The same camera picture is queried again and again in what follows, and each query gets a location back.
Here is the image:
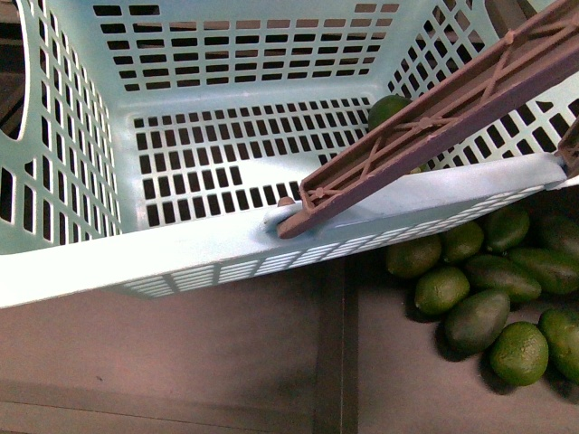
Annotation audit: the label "green avocado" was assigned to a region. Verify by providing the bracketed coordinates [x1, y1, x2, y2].
[489, 321, 549, 386]
[385, 234, 441, 279]
[536, 215, 578, 260]
[482, 204, 530, 254]
[507, 247, 578, 295]
[444, 289, 510, 355]
[441, 222, 484, 264]
[538, 308, 578, 384]
[367, 95, 412, 131]
[414, 266, 470, 316]
[461, 254, 542, 304]

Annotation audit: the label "light blue plastic basket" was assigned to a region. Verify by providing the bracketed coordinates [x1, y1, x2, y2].
[1, 1, 578, 307]

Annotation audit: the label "brown basket handle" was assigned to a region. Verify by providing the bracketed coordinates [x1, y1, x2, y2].
[277, 1, 578, 239]

